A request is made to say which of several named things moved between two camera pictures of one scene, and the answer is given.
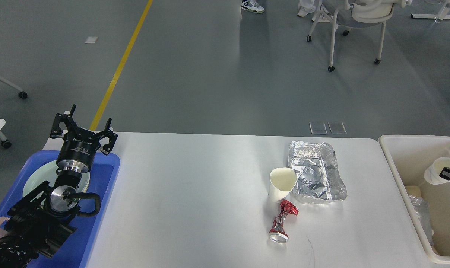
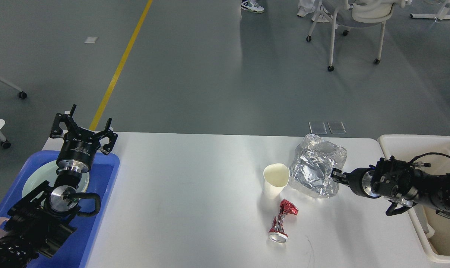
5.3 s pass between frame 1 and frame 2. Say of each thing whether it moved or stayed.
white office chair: stayed
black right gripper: moved
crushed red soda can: stayed
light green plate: stayed
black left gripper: stayed
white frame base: stayed
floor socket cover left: stayed
